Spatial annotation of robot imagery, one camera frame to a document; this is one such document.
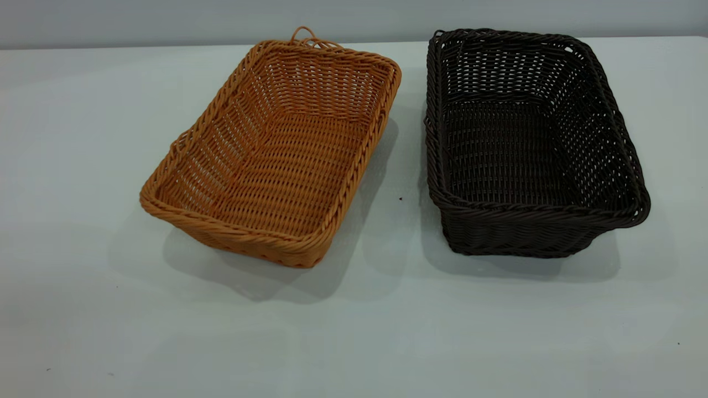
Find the dark brown wicker basket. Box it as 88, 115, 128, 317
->
424, 28, 652, 259

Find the light brown wicker basket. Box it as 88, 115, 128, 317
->
139, 26, 402, 270

